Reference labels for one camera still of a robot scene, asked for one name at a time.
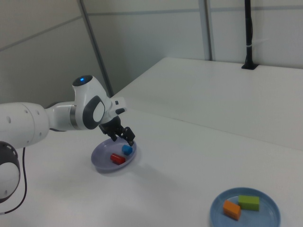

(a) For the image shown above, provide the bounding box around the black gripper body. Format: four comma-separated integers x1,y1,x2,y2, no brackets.
98,117,124,137

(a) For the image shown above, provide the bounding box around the red cylinder block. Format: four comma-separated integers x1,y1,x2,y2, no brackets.
110,153,126,166

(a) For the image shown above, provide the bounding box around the orange rectangular block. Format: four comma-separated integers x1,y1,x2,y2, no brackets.
223,200,242,221

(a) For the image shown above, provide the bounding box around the green rectangular block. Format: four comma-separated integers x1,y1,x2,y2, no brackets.
238,195,260,212

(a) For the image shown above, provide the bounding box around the purple plate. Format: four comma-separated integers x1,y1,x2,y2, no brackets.
91,138,138,175

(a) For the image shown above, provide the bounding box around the black pole with clamp base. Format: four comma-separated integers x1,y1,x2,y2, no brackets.
241,0,258,70

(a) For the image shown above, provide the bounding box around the blue plate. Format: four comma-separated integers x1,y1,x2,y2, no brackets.
209,187,282,227

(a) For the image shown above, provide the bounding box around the grey partition post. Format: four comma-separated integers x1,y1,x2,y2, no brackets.
200,0,216,61
77,0,115,97

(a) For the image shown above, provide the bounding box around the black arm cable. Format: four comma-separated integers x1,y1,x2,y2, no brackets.
0,146,28,215

